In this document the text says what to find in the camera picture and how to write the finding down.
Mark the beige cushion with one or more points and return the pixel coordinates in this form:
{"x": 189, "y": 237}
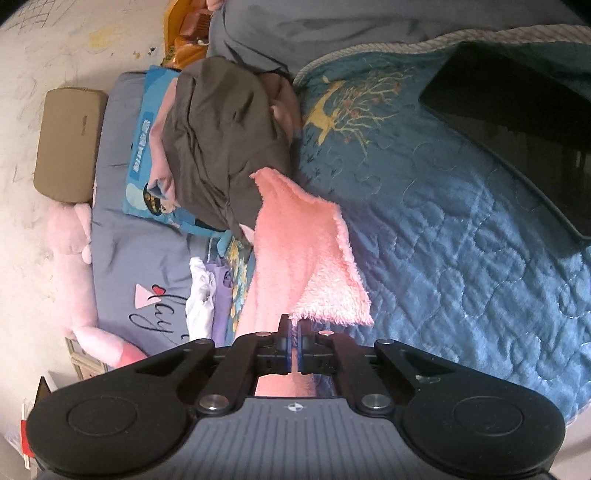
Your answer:
{"x": 69, "y": 143}

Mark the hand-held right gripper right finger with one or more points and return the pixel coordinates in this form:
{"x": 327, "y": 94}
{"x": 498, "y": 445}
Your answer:
{"x": 302, "y": 344}

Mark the framed picture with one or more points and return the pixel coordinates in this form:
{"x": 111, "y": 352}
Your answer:
{"x": 73, "y": 346}
{"x": 90, "y": 367}

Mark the black flat panel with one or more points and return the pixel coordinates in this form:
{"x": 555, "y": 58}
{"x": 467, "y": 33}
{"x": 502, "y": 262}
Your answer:
{"x": 508, "y": 115}

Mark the purple folded garment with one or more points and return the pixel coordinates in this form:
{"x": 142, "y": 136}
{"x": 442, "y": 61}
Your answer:
{"x": 224, "y": 295}

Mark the long pink plush toy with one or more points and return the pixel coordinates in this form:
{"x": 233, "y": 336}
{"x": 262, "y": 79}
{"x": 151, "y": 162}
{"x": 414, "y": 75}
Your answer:
{"x": 78, "y": 286}

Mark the dark grey garment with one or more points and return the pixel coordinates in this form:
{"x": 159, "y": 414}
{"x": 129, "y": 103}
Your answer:
{"x": 221, "y": 134}

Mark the blue floral quilt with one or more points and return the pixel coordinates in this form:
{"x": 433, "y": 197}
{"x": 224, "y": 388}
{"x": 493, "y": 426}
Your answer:
{"x": 438, "y": 230}

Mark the white folded shirt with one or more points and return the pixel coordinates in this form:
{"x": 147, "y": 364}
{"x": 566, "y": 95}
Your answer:
{"x": 201, "y": 295}

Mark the grey bed sheet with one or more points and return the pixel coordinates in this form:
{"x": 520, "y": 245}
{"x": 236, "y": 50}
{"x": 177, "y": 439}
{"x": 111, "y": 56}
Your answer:
{"x": 323, "y": 32}

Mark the blue cartoon officer pillow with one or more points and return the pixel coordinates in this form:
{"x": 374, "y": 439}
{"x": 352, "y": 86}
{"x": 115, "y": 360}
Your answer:
{"x": 138, "y": 194}

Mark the orange bag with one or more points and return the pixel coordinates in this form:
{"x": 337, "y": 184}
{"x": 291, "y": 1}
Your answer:
{"x": 184, "y": 46}

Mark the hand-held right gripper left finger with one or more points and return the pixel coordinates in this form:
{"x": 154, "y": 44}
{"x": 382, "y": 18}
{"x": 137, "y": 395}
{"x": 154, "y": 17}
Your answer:
{"x": 290, "y": 344}

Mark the lavender script printed duvet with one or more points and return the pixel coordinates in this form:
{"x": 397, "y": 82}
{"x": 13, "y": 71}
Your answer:
{"x": 138, "y": 277}

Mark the coral pink fleece garment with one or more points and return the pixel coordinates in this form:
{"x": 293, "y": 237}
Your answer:
{"x": 300, "y": 240}

